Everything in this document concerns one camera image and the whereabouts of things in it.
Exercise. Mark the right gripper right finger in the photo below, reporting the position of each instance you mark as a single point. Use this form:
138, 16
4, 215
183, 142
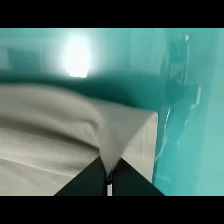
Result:
133, 183

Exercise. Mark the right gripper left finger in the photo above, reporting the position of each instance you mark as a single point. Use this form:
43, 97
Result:
90, 181

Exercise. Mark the beige garment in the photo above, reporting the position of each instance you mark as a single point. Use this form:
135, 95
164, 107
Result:
50, 133

